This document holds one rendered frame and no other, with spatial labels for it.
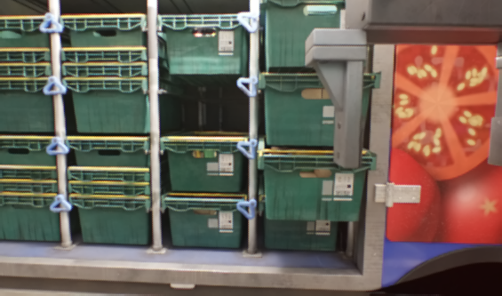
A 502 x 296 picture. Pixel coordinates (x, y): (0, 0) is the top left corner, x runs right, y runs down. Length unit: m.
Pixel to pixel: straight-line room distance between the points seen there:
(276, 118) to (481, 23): 0.72
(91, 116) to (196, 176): 0.57
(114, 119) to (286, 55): 0.85
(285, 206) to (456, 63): 0.82
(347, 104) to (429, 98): 0.98
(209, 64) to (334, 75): 1.04
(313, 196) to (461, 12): 0.79
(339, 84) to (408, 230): 1.05
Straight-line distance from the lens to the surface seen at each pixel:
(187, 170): 1.24
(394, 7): 0.22
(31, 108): 1.60
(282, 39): 0.94
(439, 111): 1.20
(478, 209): 1.35
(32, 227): 1.72
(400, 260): 1.28
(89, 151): 1.43
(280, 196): 0.94
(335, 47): 0.21
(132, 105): 1.31
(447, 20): 0.24
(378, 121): 1.09
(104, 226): 1.49
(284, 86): 0.90
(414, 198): 1.19
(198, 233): 1.33
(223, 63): 1.21
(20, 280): 1.64
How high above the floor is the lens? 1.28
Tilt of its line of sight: 5 degrees down
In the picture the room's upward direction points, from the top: straight up
